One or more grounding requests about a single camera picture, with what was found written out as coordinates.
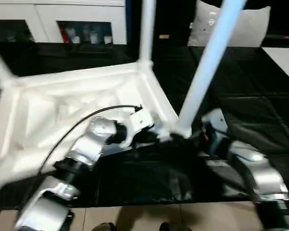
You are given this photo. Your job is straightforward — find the white plastic table top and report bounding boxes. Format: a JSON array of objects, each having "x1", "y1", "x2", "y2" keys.
[{"x1": 0, "y1": 62, "x2": 180, "y2": 195}]

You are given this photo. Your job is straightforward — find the black work mat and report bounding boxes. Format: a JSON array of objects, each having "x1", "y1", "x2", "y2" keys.
[{"x1": 0, "y1": 41, "x2": 289, "y2": 210}]

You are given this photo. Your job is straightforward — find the black robot foot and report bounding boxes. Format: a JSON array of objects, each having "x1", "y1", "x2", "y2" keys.
[
  {"x1": 159, "y1": 222, "x2": 193, "y2": 231},
  {"x1": 92, "y1": 222, "x2": 117, "y2": 231}
]

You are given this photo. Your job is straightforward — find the white cabinet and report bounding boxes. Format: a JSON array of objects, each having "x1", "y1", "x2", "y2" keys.
[{"x1": 0, "y1": 0, "x2": 127, "y2": 45}]

